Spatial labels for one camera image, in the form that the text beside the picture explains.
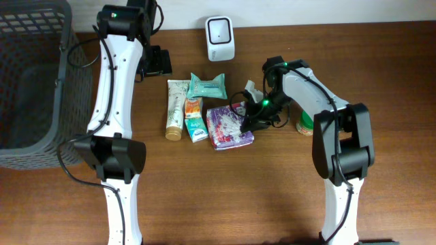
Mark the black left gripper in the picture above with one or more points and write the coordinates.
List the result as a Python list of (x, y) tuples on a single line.
[(163, 63)]

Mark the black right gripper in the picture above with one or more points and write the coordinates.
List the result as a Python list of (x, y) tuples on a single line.
[(254, 120)]

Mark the cream lotion tube gold cap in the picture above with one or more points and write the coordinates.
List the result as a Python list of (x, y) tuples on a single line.
[(177, 94)]

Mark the purple red pad package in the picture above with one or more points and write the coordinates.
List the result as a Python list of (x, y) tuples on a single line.
[(224, 129)]

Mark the green lid glass jar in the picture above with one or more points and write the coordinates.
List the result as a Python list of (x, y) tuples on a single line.
[(304, 124)]

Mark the teal wet wipes pack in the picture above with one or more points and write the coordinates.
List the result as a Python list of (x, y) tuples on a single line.
[(214, 88)]

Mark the orange Kleenex tissue pack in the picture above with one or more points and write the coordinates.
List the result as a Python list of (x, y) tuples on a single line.
[(193, 107)]

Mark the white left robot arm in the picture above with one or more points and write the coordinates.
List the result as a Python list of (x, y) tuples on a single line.
[(124, 33)]

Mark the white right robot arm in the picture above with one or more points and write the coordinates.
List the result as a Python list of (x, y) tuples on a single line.
[(342, 146)]

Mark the white barcode scanner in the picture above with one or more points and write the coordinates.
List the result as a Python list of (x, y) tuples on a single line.
[(219, 38)]

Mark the small teal tissue pack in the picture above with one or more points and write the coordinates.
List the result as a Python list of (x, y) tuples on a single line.
[(196, 128)]

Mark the dark grey plastic basket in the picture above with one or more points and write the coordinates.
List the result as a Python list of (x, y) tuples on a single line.
[(44, 101)]

